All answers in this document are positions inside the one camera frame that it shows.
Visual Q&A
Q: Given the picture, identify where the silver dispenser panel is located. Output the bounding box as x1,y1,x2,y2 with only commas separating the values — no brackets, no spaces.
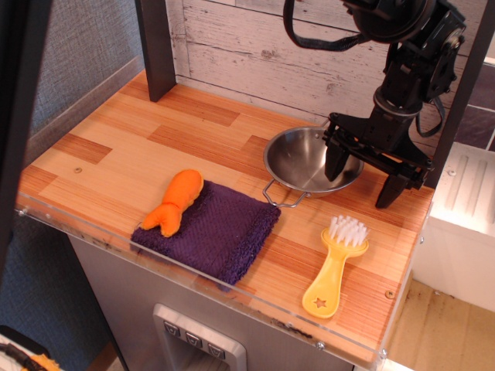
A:
153,304,248,370

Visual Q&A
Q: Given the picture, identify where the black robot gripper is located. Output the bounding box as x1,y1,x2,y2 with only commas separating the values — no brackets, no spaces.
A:
323,96,432,209

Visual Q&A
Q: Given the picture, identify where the yellow scrub brush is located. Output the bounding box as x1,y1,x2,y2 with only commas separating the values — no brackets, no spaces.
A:
302,215,369,319

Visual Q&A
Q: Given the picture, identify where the purple knitted cloth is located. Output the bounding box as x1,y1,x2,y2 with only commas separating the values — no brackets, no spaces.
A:
131,181,281,285

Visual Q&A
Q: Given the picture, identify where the white toy sink unit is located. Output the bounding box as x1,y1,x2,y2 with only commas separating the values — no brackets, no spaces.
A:
412,143,494,311

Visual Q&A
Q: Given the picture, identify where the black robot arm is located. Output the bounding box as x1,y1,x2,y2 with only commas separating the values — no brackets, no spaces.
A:
324,1,466,209

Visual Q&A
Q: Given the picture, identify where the orange plush toy on floor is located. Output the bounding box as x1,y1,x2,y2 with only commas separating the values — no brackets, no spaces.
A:
22,354,61,371

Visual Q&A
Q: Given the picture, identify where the orange plush fish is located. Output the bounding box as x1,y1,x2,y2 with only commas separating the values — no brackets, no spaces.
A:
141,169,204,237

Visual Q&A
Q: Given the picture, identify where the dark right shelf post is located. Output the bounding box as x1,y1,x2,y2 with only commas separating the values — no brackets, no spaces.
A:
425,0,494,189

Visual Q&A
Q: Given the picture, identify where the small stainless steel wok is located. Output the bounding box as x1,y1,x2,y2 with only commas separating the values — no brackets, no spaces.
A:
263,123,364,208

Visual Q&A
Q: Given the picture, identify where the grey toy fridge cabinet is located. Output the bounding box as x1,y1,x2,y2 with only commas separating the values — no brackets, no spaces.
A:
70,237,353,370

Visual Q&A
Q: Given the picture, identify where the clear acrylic edge guard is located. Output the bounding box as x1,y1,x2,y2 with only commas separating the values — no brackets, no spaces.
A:
18,189,433,370

